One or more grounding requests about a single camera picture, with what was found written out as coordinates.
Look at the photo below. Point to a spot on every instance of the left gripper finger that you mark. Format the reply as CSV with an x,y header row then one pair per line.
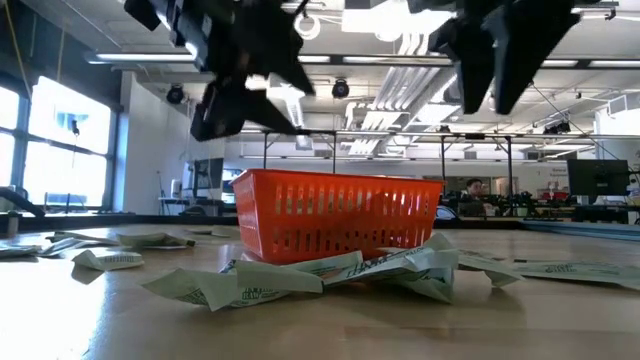
x,y
272,57
230,110

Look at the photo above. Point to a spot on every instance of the black metal rig frame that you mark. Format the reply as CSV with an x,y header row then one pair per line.
x,y
443,160
265,145

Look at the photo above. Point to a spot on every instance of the green white sweetener packet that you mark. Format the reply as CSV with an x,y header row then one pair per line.
x,y
415,270
632,284
60,247
200,290
107,260
575,270
150,240
80,236
280,275
492,272
17,251

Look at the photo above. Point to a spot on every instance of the black dome camera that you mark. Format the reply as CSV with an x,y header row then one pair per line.
x,y
175,94
340,88

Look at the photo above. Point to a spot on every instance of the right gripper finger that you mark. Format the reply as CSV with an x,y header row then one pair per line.
x,y
525,45
475,60

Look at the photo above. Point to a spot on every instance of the dark desk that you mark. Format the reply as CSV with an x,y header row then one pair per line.
x,y
600,212

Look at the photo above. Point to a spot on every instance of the long fluorescent light strip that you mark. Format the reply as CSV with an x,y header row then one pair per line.
x,y
145,57
615,63
312,58
560,63

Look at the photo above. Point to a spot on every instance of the black hanging camera cluster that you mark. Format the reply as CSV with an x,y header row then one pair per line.
x,y
557,128

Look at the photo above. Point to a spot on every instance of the black idle robot arm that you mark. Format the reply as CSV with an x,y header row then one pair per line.
x,y
525,202

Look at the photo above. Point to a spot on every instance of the black computer monitor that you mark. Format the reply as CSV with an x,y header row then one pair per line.
x,y
597,177
209,174

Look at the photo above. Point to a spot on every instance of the orange plastic slotted basket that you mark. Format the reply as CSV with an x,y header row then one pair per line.
x,y
300,240

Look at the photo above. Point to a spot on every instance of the person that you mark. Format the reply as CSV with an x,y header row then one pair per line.
x,y
472,195

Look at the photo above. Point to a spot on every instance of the small grey post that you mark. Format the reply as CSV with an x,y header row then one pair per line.
x,y
13,222

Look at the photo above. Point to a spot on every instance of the desk with equipment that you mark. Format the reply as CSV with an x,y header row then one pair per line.
x,y
200,205

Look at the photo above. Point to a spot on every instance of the blue white round object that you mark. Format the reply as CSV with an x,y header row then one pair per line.
x,y
445,212

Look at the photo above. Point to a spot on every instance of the large bright window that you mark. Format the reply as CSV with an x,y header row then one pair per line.
x,y
65,150

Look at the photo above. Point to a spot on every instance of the silver ventilation duct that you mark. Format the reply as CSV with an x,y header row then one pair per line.
x,y
400,85

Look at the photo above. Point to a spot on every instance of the black slanted bar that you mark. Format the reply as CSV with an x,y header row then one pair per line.
x,y
20,200

